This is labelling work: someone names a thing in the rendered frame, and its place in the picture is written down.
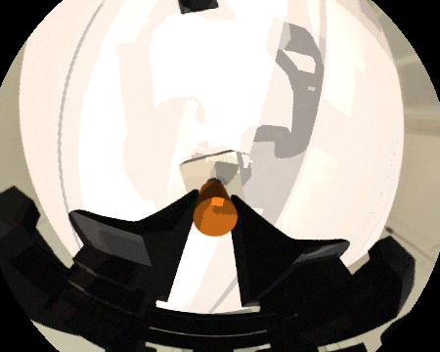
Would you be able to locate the cream square block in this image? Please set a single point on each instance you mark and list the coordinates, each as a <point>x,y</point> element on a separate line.
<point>220,166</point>

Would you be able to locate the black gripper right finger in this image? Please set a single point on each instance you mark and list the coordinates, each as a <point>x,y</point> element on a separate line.
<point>265,256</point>

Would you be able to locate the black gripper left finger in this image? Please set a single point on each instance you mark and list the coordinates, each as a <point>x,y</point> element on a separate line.
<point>156,243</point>

